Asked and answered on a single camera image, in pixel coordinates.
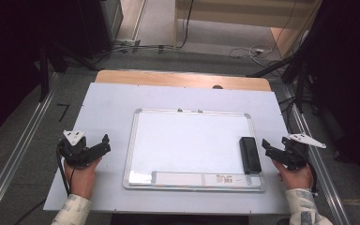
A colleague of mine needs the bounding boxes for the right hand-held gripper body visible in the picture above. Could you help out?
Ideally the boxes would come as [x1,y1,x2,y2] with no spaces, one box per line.
[280,133,328,172]

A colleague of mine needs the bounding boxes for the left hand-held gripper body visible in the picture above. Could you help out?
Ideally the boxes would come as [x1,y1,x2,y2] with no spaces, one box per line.
[57,129,90,169]

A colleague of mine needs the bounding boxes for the black whiteboard eraser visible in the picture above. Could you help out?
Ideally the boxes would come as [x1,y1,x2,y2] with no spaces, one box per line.
[238,136,263,175]

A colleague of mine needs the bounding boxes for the person's right hand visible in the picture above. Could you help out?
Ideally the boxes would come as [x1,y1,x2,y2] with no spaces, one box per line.
[271,158,314,191]

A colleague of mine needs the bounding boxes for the person's left hand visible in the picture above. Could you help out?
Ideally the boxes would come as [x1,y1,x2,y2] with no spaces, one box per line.
[63,157,103,201]

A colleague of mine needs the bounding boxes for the white table cover board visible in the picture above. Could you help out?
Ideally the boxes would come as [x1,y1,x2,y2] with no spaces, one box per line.
[42,82,317,217]

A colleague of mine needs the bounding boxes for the black metal stand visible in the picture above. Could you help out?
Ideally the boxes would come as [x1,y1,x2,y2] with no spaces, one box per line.
[246,46,315,114]
[37,41,52,103]

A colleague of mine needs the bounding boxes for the metal-framed whiteboard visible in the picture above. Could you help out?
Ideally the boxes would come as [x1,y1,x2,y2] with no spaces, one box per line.
[122,108,267,193]

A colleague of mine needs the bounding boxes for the wooden table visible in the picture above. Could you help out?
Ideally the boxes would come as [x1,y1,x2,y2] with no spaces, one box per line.
[94,69,273,93]

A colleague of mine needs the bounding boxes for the dark cabinet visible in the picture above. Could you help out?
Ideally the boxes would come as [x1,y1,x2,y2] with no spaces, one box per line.
[76,0,125,60]

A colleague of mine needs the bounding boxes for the light wooden furniture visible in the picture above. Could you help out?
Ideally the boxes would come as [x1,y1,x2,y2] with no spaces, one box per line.
[172,0,323,59]

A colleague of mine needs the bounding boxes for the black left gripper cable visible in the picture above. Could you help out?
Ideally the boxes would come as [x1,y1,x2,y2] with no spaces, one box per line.
[55,143,73,196]

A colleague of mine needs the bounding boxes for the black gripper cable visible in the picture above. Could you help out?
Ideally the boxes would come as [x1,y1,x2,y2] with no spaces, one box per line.
[55,143,73,196]
[307,162,320,197]

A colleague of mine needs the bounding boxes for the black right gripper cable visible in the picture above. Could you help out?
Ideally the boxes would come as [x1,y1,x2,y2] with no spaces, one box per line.
[307,162,320,197]

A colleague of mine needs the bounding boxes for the metal floor rail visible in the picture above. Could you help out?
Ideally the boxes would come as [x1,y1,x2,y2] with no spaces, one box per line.
[281,83,353,225]
[0,72,62,221]

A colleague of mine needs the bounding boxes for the white floor cable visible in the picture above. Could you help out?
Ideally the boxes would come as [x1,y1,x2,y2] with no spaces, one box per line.
[229,44,276,68]

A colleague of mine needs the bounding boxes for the black hanging cable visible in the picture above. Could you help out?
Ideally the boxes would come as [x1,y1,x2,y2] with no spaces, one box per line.
[176,0,195,50]

